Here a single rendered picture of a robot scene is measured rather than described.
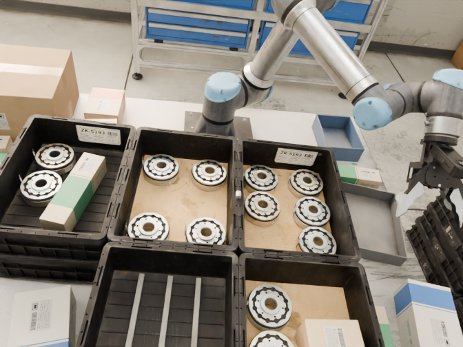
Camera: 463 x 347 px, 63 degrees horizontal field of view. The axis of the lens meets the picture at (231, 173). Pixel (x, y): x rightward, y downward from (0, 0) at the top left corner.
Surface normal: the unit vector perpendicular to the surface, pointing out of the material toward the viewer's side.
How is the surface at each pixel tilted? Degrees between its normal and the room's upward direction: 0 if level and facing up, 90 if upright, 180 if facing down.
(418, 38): 90
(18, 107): 90
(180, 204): 0
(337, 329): 0
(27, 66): 0
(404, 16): 90
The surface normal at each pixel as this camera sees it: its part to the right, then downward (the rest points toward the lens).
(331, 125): 0.07, 0.73
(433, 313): 0.15, -0.68
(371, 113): -0.76, 0.35
